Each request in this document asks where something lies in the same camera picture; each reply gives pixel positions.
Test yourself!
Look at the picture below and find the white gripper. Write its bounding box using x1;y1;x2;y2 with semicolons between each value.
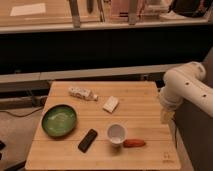
159;97;177;124

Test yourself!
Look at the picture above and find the red pepper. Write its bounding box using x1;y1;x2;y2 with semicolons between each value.
123;139;146;148

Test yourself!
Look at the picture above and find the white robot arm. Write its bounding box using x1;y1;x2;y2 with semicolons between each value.
158;62;213;124

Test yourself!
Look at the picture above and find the dark robot base panel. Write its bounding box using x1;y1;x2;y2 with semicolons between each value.
175;100;213;171

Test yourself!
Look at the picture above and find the white ceramic cup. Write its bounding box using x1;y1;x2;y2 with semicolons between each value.
107;124;126;147

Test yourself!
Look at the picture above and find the black remote control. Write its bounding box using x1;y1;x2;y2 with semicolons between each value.
78;129;98;153

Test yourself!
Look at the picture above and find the green bowl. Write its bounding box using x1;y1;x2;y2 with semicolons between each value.
41;104;77;138

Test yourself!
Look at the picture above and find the white paper sheet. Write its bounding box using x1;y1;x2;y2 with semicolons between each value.
10;3;46;16

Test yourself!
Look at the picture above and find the black floor cable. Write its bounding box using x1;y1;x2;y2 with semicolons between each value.
0;105;46;119

